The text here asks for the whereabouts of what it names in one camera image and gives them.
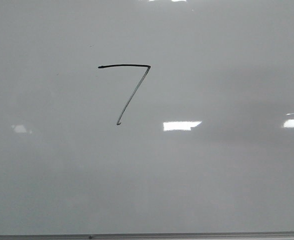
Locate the white whiteboard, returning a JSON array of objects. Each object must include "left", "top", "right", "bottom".
[{"left": 0, "top": 0, "right": 294, "bottom": 235}]

